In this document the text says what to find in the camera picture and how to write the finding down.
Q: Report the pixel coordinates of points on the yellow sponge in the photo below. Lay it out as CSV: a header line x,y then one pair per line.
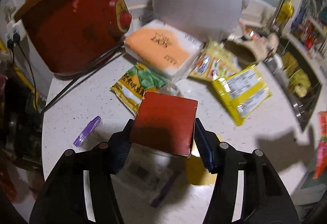
x,y
195,172

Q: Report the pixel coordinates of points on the clear plastic cup wrapper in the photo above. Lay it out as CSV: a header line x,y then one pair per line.
x,y
171,90

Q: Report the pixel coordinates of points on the orange white tissue pack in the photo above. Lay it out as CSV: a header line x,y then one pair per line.
x,y
165,49

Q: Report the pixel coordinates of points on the red cardboard box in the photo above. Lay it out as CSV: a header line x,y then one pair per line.
x,y
165,123

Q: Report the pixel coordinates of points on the white wall power socket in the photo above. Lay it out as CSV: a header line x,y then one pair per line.
x,y
15,27

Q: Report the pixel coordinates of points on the steel faucet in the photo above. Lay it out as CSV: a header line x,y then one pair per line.
x,y
283,13

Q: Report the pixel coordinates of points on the yellow green snack wrapper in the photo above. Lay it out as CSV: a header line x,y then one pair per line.
x,y
132,86

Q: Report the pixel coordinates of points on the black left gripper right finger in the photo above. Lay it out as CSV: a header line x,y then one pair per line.
x,y
265,198

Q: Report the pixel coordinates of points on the yellow snack bag back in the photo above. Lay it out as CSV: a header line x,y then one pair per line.
x,y
242,92

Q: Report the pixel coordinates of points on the yellow snack bag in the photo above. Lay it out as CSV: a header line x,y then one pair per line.
x,y
242,92
215,62

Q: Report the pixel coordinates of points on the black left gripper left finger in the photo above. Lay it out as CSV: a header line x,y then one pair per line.
x,y
62,199

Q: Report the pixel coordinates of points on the yellow snack bag front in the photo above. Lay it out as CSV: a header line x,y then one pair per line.
x,y
215,62

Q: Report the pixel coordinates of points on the red slow cooker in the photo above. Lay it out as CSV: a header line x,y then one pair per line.
x,y
70,34

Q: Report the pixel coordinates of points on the steel sink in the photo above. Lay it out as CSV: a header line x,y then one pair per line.
x,y
297,78

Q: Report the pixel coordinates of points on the purple clear noodle wrapper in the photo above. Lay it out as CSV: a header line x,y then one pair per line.
x,y
87,131

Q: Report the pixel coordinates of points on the beige paper cup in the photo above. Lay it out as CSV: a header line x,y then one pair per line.
x,y
254,51

